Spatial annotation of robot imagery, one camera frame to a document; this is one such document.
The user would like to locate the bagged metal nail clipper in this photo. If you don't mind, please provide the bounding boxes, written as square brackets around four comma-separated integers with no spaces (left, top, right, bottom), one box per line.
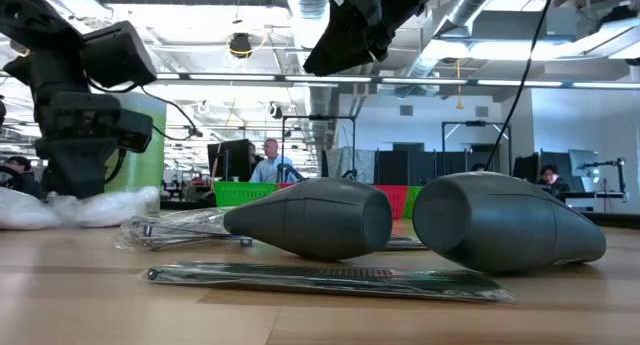
[113,215,255,252]
[149,207,236,227]

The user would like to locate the silver ventilation duct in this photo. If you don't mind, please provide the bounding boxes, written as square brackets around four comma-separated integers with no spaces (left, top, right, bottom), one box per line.
[284,0,346,151]

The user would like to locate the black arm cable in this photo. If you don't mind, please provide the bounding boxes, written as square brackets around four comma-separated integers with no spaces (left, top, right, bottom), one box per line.
[84,74,204,186]
[483,0,560,172]

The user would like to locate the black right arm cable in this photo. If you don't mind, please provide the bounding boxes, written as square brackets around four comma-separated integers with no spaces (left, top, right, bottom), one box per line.
[483,0,560,172]

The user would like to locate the black background monitor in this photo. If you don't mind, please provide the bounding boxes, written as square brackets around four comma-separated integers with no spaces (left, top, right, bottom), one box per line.
[207,138,251,182]

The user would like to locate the green disinfecting wipes canister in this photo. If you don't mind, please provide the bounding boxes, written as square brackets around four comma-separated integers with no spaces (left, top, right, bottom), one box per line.
[102,91,168,196]

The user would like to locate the green plastic basket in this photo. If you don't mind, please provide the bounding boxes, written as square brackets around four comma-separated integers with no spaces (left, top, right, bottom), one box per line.
[213,180,279,209]
[403,185,424,219]

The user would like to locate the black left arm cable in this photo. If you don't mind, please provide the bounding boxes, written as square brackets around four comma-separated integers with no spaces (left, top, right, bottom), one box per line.
[84,74,204,186]

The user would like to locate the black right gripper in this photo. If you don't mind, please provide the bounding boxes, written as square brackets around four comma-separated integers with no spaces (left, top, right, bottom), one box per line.
[302,0,441,78]

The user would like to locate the bagged white cotton pads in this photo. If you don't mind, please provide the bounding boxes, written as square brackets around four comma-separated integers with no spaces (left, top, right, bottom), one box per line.
[0,186,62,232]
[47,185,162,229]

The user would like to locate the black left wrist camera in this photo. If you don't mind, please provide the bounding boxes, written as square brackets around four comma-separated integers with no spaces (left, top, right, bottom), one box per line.
[117,108,154,154]

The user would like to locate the black ceiling fixture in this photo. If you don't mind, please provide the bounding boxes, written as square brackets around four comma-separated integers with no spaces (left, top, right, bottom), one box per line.
[228,32,254,60]

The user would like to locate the black metal stand frame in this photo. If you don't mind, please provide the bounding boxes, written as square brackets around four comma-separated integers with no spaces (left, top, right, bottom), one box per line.
[440,120,514,179]
[280,114,357,182]

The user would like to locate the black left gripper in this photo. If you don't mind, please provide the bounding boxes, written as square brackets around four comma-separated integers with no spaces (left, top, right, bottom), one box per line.
[32,91,124,199]

